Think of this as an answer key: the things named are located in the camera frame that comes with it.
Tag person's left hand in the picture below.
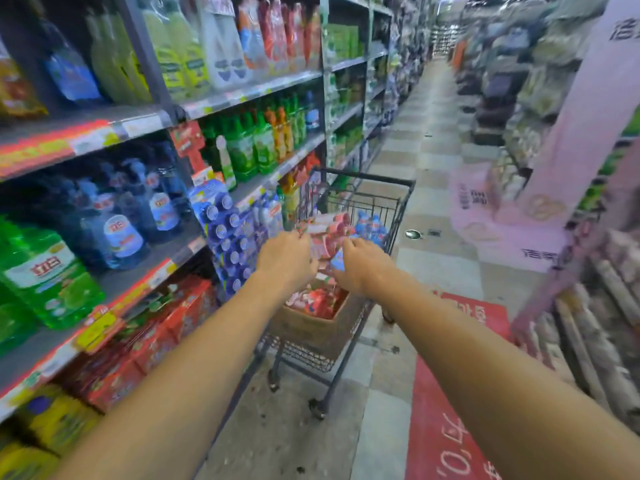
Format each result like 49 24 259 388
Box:
254 230 321 297

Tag person's right hand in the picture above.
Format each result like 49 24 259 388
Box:
332 238 402 301

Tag bundle of red packets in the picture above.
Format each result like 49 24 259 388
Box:
298 212 352 273

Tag person's right forearm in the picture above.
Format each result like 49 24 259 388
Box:
372 280 640 480

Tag person's left forearm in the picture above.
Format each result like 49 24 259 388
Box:
50 273 290 480

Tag pack of blue bottles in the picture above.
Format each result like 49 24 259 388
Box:
353 210 389 249

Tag pile of red packets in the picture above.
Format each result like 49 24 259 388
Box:
285 273 351 320

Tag brown cardboard box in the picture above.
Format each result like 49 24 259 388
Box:
269 275 373 361

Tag stack of blue-capped bottle packs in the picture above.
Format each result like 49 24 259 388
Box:
189 179 286 298

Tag row of small green bottles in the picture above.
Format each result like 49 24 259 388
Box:
200 92 321 184

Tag red hanging shelf tag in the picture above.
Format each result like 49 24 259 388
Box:
169 120 215 185

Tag red floor sticker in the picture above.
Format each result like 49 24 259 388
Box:
404 291 513 480

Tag row of red boxes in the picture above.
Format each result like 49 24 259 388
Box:
62 275 219 414

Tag row of dark blue bottles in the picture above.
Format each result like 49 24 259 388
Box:
47 142 195 276

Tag grey metal shelving unit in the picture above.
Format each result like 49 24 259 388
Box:
0 0 436 425

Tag stack of green boxes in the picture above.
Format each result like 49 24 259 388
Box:
322 23 367 66

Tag row of red orange pouches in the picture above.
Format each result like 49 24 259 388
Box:
237 0 323 76

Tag white refill pouches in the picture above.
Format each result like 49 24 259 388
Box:
196 0 252 89

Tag pink hanging banner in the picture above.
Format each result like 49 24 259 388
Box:
449 0 640 274

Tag shelving with assorted goods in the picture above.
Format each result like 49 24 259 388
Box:
450 0 613 175

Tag row of yellow-green bottles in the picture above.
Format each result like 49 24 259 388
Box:
86 0 212 104

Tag stack of wrapped rolls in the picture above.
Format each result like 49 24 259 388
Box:
509 229 640 436

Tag large green detergent bottle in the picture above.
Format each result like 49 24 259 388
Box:
0 287 38 356
0 217 107 331

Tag blue label clear bottle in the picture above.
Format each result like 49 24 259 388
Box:
39 19 105 104

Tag row of yellow bags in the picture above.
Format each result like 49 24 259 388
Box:
0 384 103 480

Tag orange snack-like packet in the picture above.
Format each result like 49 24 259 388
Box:
0 39 49 119

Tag black wire shopping cart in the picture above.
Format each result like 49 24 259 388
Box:
220 167 417 421

